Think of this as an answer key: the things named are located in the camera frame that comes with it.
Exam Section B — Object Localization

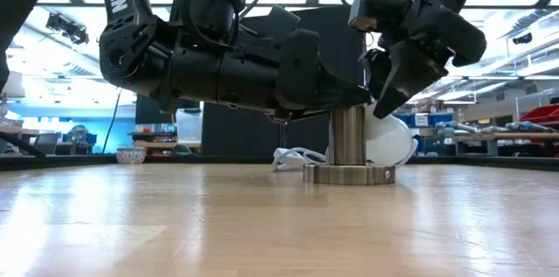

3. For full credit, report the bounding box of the black hanging cable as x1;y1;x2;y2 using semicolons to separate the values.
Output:
101;87;124;155

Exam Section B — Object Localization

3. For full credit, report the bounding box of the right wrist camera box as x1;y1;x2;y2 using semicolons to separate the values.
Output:
348;0;414;33

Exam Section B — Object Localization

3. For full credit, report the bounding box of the brown desk with black leg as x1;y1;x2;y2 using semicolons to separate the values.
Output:
0;126;47;159

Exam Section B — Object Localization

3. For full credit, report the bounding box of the low shelf with books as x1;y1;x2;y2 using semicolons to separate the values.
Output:
128;130;203;150

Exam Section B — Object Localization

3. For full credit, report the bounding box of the dark mesh chair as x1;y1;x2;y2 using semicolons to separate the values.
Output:
31;131;63;156

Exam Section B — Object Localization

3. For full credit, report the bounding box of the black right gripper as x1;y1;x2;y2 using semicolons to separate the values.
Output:
359;0;488;120

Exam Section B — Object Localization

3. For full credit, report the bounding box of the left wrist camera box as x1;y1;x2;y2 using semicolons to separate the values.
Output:
261;4;303;49

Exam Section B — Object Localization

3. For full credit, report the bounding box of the clear plastic tub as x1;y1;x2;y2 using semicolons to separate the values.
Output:
174;107;204;143

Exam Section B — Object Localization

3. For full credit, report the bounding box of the small patterned ceramic bowl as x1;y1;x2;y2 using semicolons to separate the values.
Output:
115;146;148;165

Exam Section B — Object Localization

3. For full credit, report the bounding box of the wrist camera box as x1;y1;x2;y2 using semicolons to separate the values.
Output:
261;4;303;49
348;0;414;33

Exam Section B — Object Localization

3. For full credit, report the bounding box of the red plastic bin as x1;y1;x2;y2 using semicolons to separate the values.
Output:
518;104;559;132

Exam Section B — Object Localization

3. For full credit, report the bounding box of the small black ceiling device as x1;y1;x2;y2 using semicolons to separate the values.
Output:
511;31;534;45

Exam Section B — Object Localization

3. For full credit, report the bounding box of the white lamp power cable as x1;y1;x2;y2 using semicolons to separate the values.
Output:
270;135;419;173

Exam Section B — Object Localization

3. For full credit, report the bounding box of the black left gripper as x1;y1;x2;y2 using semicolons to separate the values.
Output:
217;27;373;123

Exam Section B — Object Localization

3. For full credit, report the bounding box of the grey patterned bag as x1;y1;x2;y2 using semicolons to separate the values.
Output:
65;123;98;146

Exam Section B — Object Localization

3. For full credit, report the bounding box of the white globe lightbulb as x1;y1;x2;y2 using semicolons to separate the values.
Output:
364;100;416;167

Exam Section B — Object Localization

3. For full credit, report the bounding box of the row of blue bins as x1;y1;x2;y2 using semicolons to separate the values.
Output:
394;112;456;128

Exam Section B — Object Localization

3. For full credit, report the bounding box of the black ceiling camera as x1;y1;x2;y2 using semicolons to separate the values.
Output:
45;11;91;46

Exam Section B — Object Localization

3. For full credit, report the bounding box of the wooden workbench with parts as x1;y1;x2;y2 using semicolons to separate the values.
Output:
452;130;559;157

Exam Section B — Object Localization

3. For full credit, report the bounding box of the black monitor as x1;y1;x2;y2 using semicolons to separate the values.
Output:
134;93;176;126

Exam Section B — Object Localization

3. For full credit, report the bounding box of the black aluminium table frame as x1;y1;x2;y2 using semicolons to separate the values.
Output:
0;153;559;172

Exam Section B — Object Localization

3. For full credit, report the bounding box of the brass lamp socket base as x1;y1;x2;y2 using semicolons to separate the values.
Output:
302;104;397;187

